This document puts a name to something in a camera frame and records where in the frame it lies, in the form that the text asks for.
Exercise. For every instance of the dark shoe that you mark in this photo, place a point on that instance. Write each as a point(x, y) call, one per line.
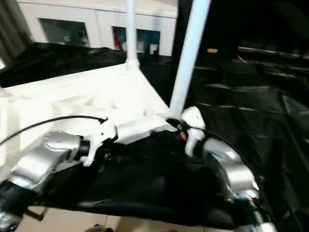
point(99, 228)

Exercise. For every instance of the white plastic table top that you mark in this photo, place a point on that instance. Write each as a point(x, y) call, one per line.
point(72, 96)

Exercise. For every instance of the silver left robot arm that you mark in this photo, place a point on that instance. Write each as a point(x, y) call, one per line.
point(48, 154)

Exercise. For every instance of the black work mat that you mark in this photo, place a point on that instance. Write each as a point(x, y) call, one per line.
point(253, 108)

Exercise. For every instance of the red white bottle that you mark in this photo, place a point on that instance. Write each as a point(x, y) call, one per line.
point(117, 41)

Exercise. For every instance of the grey curtain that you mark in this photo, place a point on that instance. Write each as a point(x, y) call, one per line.
point(12, 31)

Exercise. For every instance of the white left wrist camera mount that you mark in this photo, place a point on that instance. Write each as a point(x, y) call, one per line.
point(103, 133)

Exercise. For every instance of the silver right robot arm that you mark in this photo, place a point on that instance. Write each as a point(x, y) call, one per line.
point(236, 174)

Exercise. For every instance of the small yellow label tag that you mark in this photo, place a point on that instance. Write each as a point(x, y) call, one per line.
point(212, 50)

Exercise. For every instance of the white glass door cabinet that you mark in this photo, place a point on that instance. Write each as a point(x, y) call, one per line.
point(72, 14)

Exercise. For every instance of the white plastic table leg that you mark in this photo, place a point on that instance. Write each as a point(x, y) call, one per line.
point(190, 48)
point(132, 36)

